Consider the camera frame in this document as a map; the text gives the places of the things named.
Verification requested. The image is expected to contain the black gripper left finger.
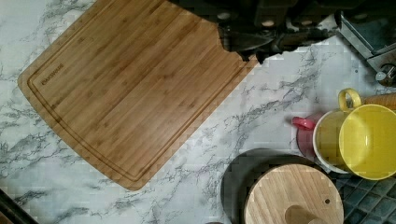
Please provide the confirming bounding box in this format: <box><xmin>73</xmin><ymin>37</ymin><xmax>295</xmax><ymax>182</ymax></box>
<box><xmin>218</xmin><ymin>26</ymin><xmax>275</xmax><ymax>61</ymax></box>

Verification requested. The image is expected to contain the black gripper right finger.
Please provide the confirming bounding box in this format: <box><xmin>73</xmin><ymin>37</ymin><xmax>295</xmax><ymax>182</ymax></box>
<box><xmin>256</xmin><ymin>29</ymin><xmax>335</xmax><ymax>64</ymax></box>

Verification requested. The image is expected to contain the stainless toaster oven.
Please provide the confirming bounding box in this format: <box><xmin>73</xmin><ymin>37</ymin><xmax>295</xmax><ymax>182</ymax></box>
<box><xmin>336</xmin><ymin>12</ymin><xmax>396</xmax><ymax>87</ymax></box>

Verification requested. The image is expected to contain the bamboo cutting board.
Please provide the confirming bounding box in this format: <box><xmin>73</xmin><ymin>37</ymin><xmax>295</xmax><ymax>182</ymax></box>
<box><xmin>18</xmin><ymin>0</ymin><xmax>254</xmax><ymax>190</ymax></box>

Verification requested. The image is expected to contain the yellow mug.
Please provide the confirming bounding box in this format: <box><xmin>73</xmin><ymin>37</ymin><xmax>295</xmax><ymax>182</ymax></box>
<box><xmin>338</xmin><ymin>88</ymin><xmax>396</xmax><ymax>180</ymax></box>

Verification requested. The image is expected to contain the black canister with wooden lid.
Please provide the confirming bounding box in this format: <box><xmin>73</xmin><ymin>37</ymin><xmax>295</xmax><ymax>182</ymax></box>
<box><xmin>220</xmin><ymin>148</ymin><xmax>345</xmax><ymax>224</ymax></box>

